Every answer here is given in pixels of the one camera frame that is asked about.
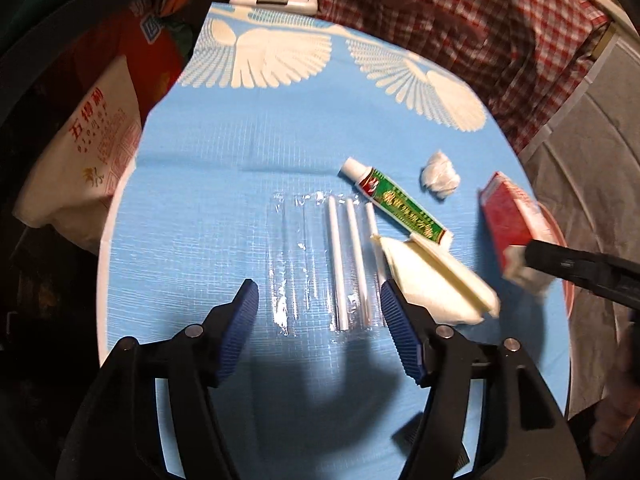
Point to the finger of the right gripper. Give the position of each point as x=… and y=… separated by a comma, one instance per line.
x=606, y=276

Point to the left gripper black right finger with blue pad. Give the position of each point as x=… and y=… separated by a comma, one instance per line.
x=523, y=434

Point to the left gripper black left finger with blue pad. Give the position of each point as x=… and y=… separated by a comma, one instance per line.
x=116, y=435

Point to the red white medicine box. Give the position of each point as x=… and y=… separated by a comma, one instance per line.
x=513, y=220

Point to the white paper napkin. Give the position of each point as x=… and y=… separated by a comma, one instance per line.
x=430, y=277

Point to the clear plastic straw wrapper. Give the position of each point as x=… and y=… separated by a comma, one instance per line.
x=300, y=278

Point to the green ointment tube white cap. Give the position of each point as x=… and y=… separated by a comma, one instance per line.
x=387, y=195

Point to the person's hand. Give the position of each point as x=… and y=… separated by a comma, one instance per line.
x=620, y=404

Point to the grey cloth cover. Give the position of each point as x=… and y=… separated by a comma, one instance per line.
x=584, y=167

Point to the crumpled white tissue ball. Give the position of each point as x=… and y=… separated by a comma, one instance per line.
x=439, y=177

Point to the white printed plastic bag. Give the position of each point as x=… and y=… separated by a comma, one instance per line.
x=72, y=184

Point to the red plaid shirt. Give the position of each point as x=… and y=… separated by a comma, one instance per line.
x=523, y=58

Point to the blue tablecloth white bird pattern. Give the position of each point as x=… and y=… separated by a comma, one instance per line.
x=273, y=103

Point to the red snack package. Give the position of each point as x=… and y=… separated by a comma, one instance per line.
x=134, y=32

